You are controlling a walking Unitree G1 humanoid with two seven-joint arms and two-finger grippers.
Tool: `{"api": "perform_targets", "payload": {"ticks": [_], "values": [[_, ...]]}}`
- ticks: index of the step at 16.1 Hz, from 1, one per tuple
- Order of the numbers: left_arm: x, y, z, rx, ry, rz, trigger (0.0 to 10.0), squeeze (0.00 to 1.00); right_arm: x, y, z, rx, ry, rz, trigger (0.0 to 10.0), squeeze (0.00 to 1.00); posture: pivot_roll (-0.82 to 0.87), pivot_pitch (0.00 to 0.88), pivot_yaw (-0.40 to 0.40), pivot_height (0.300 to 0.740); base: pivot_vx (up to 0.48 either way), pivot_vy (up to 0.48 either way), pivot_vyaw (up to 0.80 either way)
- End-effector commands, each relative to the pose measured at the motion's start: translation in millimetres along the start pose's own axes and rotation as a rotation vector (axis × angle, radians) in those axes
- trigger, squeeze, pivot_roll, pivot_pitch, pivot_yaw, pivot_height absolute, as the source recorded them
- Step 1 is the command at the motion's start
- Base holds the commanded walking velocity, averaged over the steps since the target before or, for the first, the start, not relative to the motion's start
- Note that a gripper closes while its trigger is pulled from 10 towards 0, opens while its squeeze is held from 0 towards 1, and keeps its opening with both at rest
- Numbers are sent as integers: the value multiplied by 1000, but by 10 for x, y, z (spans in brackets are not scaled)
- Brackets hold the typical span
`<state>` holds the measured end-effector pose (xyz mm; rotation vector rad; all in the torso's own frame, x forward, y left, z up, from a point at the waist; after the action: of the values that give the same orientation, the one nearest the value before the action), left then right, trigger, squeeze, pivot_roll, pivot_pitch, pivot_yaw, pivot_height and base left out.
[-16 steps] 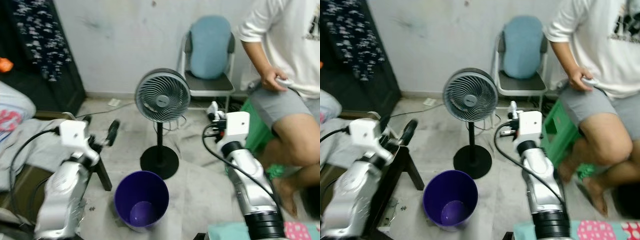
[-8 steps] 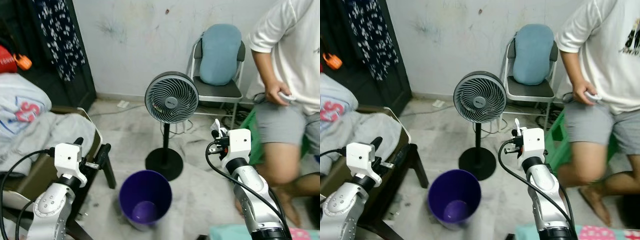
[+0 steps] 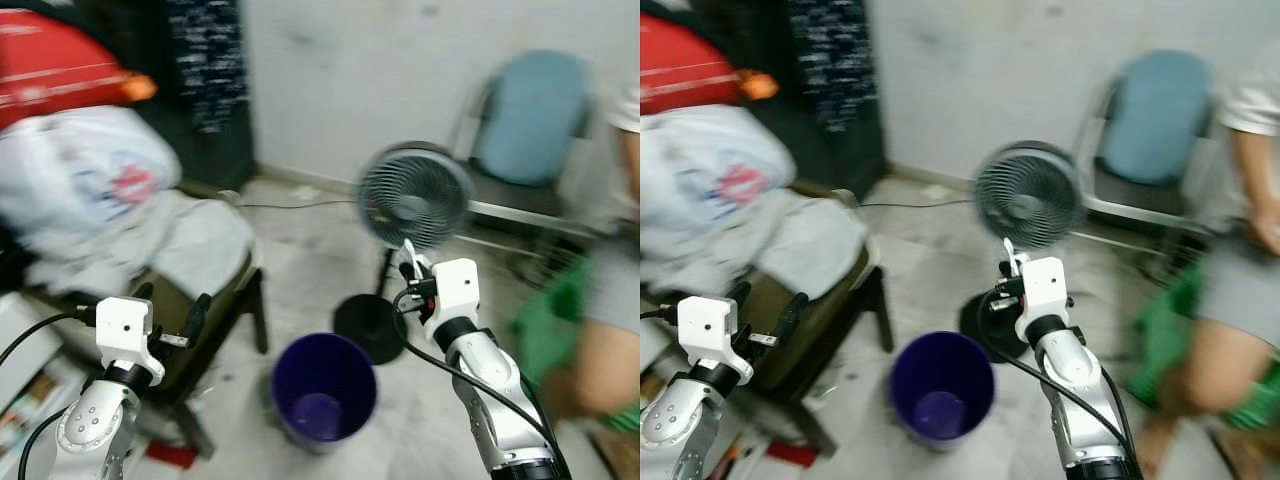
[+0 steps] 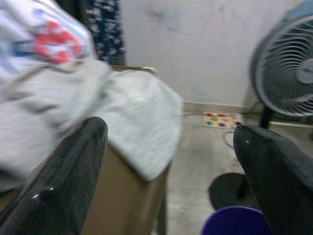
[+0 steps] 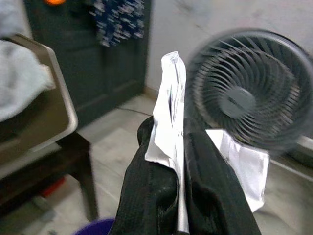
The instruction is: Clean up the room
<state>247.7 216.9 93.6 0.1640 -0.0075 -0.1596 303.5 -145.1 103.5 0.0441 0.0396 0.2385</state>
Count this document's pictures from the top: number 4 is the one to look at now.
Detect white garment red blue print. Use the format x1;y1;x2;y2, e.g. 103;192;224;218
0;0;96;67

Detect colourful shape puzzle board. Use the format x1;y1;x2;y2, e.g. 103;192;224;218
203;112;243;128

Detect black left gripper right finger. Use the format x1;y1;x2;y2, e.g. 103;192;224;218
233;124;313;235

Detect purple round object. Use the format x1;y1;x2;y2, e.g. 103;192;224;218
200;205;274;235

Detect brown cardboard box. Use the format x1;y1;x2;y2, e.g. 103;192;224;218
80;65;172;235

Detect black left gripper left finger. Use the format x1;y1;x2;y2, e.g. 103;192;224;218
0;116;109;235

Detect light grey garment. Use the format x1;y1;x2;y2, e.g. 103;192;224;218
0;58;184;194

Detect grey pedestal fan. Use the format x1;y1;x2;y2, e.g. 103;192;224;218
207;0;313;212

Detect dark blue patterned curtain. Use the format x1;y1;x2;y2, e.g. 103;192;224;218
80;0;125;66

